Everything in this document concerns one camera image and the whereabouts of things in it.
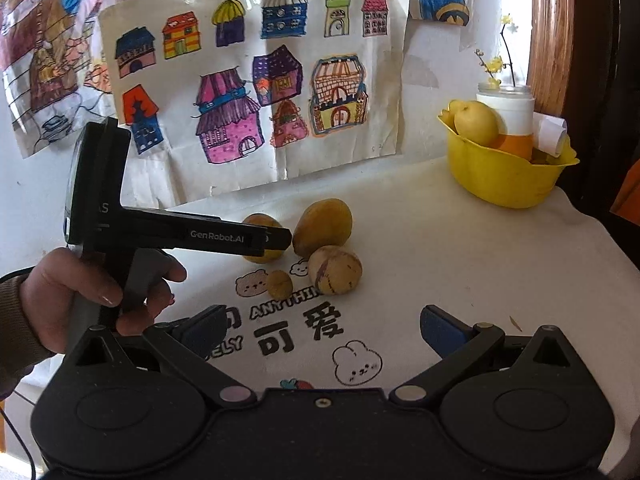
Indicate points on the wooden frame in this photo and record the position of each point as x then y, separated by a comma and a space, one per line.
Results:
550, 35

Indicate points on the white paper roll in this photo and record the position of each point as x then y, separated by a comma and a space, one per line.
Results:
550, 132

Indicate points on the person's left forearm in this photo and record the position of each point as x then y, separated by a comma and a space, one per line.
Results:
20, 340

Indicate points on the small brown round fruit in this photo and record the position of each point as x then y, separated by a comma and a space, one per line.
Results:
279, 284

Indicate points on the yellow plastic bowl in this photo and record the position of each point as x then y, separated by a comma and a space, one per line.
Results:
500, 180

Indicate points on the small yellow fruit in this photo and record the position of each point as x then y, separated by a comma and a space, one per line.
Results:
456, 109

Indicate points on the glass jar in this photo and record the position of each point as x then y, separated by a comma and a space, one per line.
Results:
505, 89

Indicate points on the greenish brown round fruit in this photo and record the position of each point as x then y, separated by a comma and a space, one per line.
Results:
260, 240

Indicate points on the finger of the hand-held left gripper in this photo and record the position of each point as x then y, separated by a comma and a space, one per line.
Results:
280, 240

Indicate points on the white printed tablecloth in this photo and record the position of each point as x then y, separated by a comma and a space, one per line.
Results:
450, 270

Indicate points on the yellow brown oval fruit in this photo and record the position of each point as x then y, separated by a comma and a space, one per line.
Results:
322, 225

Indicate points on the yellow pear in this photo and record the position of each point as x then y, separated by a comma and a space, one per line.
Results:
476, 124

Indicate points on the white and orange bottle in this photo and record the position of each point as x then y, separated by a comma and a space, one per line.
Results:
512, 120

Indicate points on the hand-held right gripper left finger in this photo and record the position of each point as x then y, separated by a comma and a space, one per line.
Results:
207, 329

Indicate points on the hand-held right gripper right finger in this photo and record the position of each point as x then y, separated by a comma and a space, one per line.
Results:
442, 331

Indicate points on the coloured houses drawing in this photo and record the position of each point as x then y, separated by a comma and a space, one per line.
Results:
250, 85

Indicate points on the brown striped pepino melon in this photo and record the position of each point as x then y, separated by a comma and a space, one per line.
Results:
335, 270

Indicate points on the person's left hand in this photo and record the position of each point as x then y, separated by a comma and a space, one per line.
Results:
60, 290

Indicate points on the orange brown panel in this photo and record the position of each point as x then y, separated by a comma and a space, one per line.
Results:
629, 190

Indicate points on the coloured figures drawing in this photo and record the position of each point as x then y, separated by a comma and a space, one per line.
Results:
45, 35

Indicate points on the yellow flower twig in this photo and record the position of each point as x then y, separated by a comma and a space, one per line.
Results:
495, 65

